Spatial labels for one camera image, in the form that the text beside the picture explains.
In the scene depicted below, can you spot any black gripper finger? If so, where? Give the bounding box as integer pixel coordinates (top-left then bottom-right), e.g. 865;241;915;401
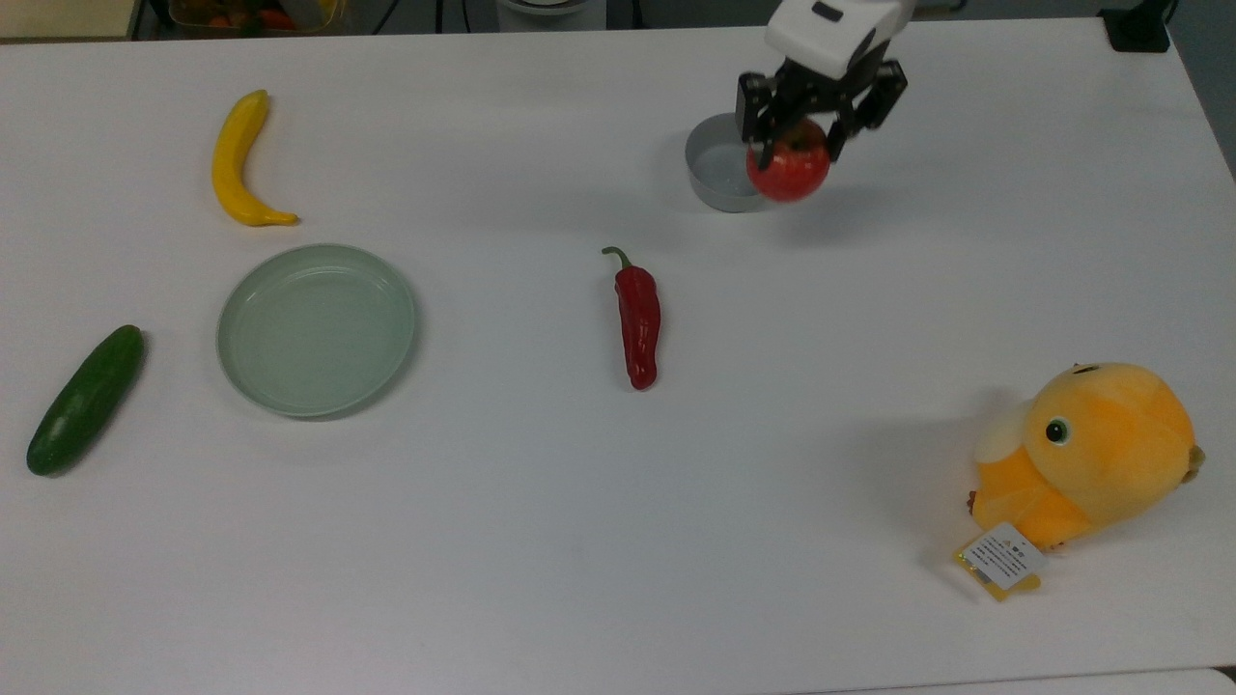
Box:
736;60;822;171
821;60;910;164

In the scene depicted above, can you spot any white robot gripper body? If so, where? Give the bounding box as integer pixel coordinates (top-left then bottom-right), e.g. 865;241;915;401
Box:
766;0;914;81

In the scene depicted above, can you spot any red apple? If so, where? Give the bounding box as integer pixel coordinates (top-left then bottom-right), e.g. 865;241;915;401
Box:
746;118;832;204

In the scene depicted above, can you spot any grey bowl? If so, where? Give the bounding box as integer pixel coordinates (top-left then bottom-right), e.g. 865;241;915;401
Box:
685;112;775;214

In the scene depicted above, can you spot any red chili pepper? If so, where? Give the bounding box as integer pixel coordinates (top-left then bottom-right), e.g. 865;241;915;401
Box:
602;246;662;392

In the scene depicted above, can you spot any black stand base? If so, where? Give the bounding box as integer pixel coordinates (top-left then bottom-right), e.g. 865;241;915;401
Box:
1100;3;1172;53

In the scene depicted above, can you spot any yellow plush toy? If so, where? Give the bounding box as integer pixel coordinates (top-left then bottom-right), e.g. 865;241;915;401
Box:
953;362;1206;602

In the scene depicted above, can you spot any pale green plate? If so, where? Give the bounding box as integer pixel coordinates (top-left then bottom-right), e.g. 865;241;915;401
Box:
215;243;419;420

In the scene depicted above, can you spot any clear bin of toy food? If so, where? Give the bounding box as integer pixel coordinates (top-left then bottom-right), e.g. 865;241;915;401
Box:
168;0;346;36

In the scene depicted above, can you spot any yellow banana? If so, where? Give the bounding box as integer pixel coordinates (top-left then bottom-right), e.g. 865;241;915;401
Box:
211;90;300;228

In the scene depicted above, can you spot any green cucumber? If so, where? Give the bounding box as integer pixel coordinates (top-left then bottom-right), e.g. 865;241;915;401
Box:
26;324;146;477

